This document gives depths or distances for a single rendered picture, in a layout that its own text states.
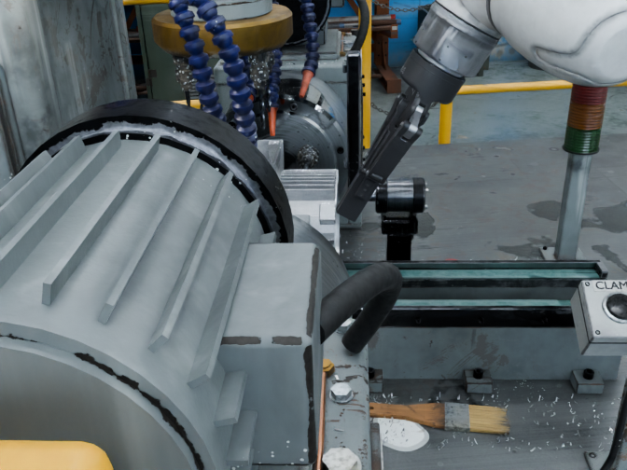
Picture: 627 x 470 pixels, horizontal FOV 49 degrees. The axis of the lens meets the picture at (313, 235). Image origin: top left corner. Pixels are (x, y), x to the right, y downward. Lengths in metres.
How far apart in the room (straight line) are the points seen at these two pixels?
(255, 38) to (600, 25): 0.40
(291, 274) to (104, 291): 0.10
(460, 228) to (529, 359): 0.51
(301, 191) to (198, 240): 0.64
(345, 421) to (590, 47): 0.39
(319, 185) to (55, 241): 0.69
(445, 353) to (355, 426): 0.60
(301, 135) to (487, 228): 0.53
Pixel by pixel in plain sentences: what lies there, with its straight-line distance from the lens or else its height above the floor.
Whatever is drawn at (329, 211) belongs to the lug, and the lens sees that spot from 0.94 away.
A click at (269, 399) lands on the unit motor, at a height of 1.28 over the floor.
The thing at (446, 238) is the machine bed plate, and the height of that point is 0.80.
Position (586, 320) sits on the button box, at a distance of 0.81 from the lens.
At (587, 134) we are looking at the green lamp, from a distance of 1.33.
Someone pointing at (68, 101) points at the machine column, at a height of 1.25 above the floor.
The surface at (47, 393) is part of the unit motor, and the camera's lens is 0.27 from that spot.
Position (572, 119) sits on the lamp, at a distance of 1.33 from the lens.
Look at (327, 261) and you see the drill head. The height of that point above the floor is 1.12.
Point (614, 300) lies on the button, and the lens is 0.81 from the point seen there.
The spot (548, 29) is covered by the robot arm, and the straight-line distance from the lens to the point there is 0.70.
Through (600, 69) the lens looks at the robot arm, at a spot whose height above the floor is 1.32.
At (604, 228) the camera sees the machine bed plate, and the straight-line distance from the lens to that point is 1.60.
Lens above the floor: 1.49
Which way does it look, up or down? 27 degrees down
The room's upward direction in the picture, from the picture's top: 2 degrees counter-clockwise
